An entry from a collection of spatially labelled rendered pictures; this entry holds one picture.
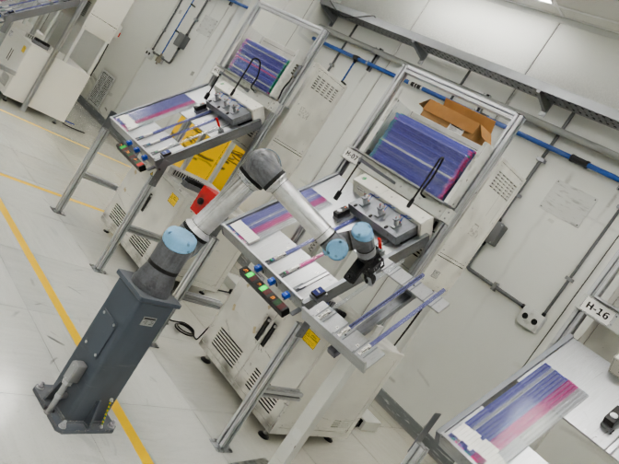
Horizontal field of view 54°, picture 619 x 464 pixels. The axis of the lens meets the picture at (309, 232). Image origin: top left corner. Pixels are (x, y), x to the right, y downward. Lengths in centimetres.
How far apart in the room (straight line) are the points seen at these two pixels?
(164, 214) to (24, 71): 315
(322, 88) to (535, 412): 251
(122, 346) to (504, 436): 132
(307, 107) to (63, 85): 341
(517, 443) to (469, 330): 219
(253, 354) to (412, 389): 165
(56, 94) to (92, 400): 484
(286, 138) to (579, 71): 205
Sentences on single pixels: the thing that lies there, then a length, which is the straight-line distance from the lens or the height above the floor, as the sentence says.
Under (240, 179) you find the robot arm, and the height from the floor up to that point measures 104.
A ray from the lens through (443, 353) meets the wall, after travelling 437.
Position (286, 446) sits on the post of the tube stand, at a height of 19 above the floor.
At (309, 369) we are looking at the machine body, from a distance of 287.
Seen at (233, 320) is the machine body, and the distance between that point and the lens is 324.
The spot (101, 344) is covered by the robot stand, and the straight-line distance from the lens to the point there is 227.
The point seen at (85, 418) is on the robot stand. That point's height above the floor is 3.
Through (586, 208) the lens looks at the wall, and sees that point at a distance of 426.
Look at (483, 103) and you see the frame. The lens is 305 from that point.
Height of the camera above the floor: 129
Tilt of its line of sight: 7 degrees down
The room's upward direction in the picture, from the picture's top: 33 degrees clockwise
